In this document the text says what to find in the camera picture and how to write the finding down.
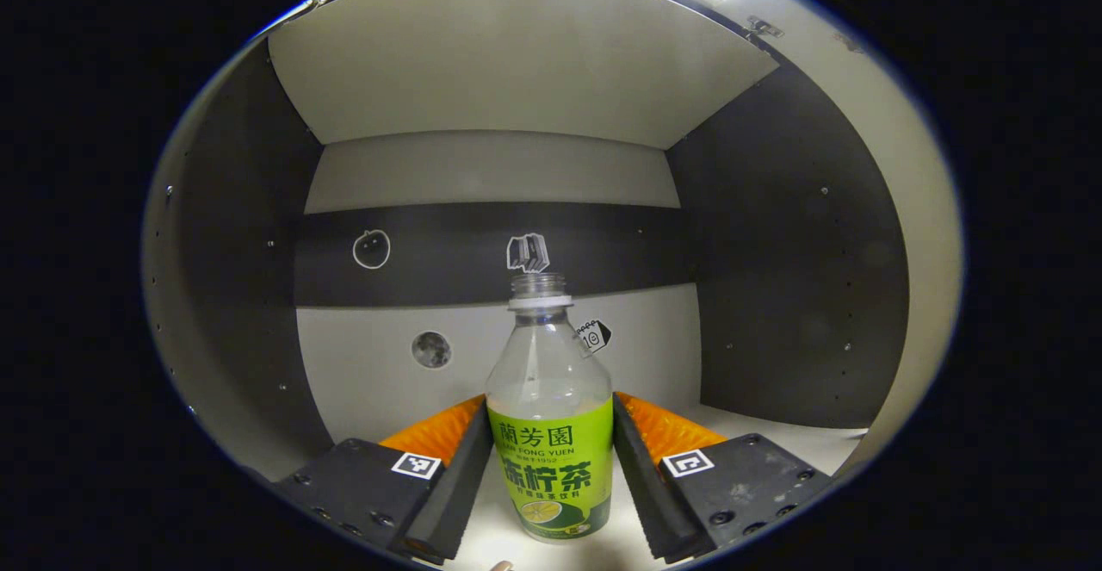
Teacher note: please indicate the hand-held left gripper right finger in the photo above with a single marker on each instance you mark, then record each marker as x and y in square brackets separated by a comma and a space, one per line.
[646, 485]

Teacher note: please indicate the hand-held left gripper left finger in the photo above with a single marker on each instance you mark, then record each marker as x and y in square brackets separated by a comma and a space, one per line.
[456, 493]

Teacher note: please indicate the clear bottle with green label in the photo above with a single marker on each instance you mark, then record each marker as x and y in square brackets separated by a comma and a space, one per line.
[551, 468]

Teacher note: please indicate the white cabinet door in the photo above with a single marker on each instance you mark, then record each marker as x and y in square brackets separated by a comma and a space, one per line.
[155, 235]
[921, 209]

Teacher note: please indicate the white cabinet shelf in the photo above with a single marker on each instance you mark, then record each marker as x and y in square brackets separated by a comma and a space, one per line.
[775, 433]
[516, 54]

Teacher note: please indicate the white and grey cabinet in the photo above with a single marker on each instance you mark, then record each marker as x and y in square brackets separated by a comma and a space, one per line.
[775, 252]

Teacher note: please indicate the metal door hinge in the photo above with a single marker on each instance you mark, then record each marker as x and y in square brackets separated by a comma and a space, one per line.
[764, 27]

